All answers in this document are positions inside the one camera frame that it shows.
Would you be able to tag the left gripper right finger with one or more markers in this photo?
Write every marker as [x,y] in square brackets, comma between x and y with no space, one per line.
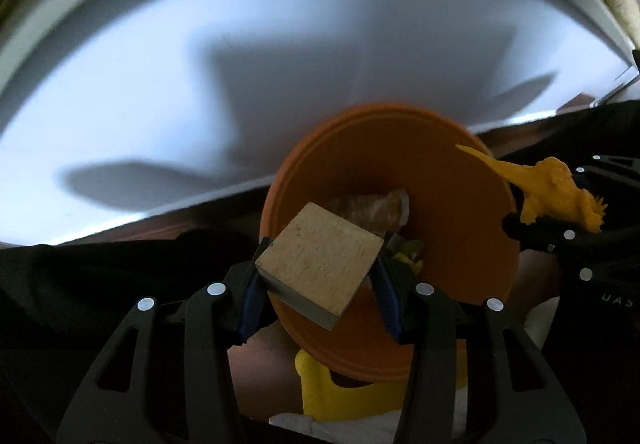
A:
[512,395]

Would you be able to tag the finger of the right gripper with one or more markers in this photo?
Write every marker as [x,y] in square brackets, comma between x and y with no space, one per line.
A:
[615,247]
[605,174]

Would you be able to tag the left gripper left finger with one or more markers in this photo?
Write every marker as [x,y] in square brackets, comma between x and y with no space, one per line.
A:
[164,376]

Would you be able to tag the orange toy dinosaur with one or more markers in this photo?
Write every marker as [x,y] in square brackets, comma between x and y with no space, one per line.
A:
[548,189]

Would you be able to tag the wooden block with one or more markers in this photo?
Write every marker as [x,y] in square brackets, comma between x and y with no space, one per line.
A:
[318,263]

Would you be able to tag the orange trash bin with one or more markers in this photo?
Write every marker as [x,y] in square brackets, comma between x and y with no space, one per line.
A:
[456,202]

